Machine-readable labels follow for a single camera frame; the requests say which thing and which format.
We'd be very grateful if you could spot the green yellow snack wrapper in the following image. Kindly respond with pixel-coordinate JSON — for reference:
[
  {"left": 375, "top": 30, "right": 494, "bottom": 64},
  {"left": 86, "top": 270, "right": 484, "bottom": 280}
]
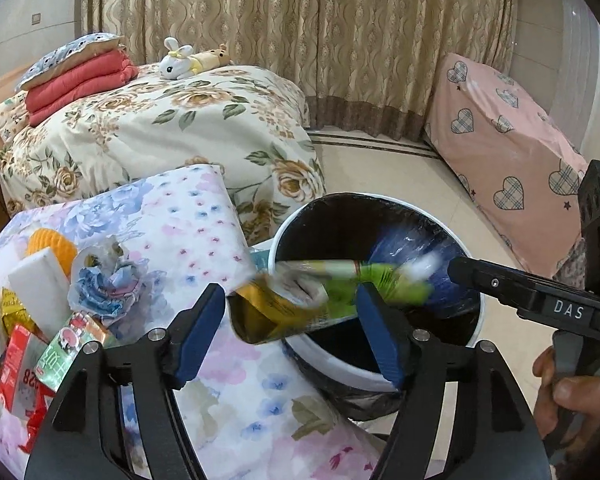
[{"left": 228, "top": 254, "right": 442, "bottom": 344}]

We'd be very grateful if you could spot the white trash bin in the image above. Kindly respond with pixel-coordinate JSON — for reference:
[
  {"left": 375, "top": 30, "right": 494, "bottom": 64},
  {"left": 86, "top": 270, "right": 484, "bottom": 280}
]
[{"left": 270, "top": 192, "right": 484, "bottom": 393}]

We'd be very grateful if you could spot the black trash bag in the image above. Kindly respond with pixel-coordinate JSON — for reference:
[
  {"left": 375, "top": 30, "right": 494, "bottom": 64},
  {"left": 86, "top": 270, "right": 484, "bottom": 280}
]
[{"left": 268, "top": 193, "right": 484, "bottom": 422}]

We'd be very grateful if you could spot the right hand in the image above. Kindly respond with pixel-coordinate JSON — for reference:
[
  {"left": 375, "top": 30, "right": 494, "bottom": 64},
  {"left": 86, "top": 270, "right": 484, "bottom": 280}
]
[{"left": 532, "top": 347, "right": 600, "bottom": 444}]

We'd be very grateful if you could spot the red white 1928 box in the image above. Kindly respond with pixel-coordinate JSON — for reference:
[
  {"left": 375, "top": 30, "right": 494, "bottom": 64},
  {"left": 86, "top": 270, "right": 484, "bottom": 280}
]
[{"left": 0, "top": 324, "right": 55, "bottom": 453}]

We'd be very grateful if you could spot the green orange drink carton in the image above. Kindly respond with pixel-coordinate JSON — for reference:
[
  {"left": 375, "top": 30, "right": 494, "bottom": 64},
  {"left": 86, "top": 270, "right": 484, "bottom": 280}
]
[{"left": 34, "top": 312, "right": 118, "bottom": 392}]

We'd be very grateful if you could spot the yellow foil wrapper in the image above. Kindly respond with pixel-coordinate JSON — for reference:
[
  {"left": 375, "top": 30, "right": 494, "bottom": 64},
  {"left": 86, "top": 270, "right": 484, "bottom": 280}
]
[{"left": 1, "top": 288, "right": 45, "bottom": 340}]

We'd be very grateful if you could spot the crumpled blue white wrapper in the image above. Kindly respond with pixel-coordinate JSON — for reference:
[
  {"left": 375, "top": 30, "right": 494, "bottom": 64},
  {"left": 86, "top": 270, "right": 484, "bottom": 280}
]
[{"left": 67, "top": 236, "right": 151, "bottom": 327}]

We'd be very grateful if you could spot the white foam block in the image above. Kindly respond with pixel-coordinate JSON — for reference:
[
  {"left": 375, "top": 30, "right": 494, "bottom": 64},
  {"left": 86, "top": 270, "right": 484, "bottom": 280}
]
[{"left": 8, "top": 248, "right": 71, "bottom": 339}]

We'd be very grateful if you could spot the pink heart-pattern covered furniture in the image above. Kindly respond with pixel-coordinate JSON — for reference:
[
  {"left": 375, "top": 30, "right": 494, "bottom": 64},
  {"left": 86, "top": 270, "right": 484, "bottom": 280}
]
[{"left": 425, "top": 53, "right": 588, "bottom": 278}]

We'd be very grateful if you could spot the orange knitted ball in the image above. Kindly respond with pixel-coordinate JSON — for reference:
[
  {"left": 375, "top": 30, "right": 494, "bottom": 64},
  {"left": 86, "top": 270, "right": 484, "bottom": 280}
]
[{"left": 26, "top": 228, "right": 78, "bottom": 276}]

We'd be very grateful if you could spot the blue pink floral bedspread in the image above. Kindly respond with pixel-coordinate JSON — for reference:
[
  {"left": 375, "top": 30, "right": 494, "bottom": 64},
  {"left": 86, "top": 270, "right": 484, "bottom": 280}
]
[{"left": 0, "top": 165, "right": 382, "bottom": 479}]

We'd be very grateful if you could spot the floral beige bed quilt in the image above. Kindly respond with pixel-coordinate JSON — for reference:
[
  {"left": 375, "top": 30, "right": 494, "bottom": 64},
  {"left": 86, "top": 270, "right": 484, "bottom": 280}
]
[{"left": 0, "top": 65, "right": 326, "bottom": 242}]

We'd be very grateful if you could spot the beige patterned curtain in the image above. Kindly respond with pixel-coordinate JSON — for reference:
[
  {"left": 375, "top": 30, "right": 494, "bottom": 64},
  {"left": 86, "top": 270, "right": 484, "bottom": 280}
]
[{"left": 76, "top": 0, "right": 517, "bottom": 141}]

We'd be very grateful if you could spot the folded red blanket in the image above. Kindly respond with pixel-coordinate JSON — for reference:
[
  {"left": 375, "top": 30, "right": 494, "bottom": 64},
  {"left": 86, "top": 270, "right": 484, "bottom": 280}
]
[{"left": 26, "top": 50, "right": 138, "bottom": 127}]

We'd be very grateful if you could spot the white bunny plush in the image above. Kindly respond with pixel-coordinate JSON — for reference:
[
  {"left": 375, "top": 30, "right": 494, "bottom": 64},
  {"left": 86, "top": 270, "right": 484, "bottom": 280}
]
[{"left": 158, "top": 37, "right": 202, "bottom": 80}]

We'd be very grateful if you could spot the blue white patterned pillow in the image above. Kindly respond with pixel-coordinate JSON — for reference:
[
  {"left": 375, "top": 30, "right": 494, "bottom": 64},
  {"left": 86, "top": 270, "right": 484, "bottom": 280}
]
[{"left": 15, "top": 32, "right": 123, "bottom": 91}]

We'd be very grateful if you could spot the tan bear plush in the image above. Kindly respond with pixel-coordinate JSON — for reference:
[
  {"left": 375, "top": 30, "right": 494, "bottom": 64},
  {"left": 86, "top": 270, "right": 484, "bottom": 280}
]
[{"left": 192, "top": 44, "right": 232, "bottom": 74}]

